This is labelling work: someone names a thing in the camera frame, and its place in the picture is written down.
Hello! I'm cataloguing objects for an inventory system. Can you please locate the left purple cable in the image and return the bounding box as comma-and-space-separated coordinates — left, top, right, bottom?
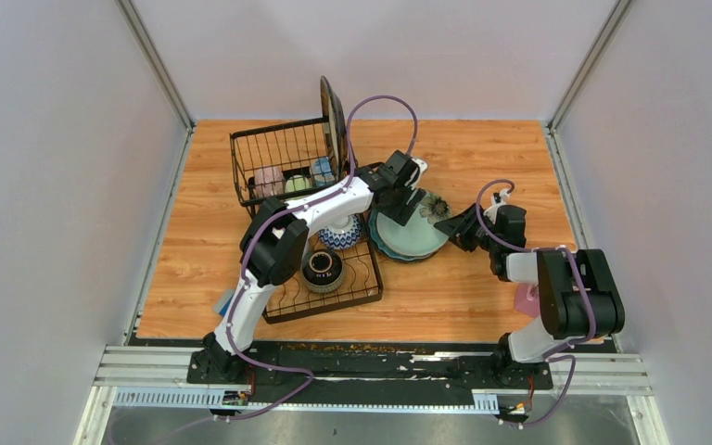
208, 94, 420, 425

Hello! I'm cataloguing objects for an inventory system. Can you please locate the light blue scalloped plate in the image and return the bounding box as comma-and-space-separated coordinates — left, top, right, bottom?
371, 190, 452, 258

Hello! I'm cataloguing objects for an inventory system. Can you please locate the blue green striped sponge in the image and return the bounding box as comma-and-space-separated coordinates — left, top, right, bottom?
212, 289, 235, 318

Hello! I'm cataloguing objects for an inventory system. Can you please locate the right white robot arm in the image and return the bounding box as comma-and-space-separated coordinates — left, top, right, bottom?
434, 204, 625, 388

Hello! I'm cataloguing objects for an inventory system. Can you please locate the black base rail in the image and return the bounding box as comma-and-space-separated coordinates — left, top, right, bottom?
93, 342, 653, 417

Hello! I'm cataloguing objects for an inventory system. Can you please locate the purple cable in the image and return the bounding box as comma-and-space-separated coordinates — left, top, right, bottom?
208, 94, 420, 425
476, 179, 597, 429

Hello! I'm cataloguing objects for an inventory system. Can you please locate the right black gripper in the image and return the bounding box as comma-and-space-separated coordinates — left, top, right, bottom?
432, 203, 499, 252

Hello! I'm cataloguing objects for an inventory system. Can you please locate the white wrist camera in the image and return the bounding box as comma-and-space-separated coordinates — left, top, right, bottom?
407, 157, 428, 189
491, 188, 511, 208

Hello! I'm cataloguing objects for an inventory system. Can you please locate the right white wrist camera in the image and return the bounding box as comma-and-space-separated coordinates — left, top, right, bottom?
491, 188, 511, 208

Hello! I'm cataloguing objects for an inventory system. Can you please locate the white black bowl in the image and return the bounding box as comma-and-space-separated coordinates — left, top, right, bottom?
318, 215, 362, 250

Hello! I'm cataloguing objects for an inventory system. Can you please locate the pink ceramic mug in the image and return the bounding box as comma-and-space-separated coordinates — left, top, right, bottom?
254, 166, 286, 197

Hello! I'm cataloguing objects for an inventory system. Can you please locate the dark teal scalloped plate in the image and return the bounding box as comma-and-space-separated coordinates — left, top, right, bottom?
368, 211, 439, 262

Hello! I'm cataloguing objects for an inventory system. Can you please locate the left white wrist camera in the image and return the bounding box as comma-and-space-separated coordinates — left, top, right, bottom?
407, 157, 428, 189

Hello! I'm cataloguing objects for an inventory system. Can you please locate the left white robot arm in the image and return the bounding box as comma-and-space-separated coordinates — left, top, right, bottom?
187, 151, 428, 384

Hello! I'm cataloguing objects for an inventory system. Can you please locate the dark brown speckled bowl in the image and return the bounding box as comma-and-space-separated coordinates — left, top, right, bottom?
300, 248, 345, 294

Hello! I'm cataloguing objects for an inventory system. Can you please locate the light green mug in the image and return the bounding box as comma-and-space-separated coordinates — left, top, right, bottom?
285, 174, 313, 193

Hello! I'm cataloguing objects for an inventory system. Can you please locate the blue butterfly mug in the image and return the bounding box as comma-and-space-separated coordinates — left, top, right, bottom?
310, 157, 337, 187

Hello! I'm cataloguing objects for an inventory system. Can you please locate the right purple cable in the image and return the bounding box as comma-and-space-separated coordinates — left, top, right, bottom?
476, 179, 597, 429

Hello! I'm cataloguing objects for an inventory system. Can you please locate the black rimmed white plate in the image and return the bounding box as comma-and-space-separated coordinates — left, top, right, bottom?
320, 75, 347, 179

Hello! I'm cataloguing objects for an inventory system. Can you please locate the black wire dish rack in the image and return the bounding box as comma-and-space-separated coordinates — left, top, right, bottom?
229, 116, 385, 324

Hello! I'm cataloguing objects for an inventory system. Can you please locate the pink box with mirror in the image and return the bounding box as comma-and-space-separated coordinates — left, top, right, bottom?
514, 283, 540, 318

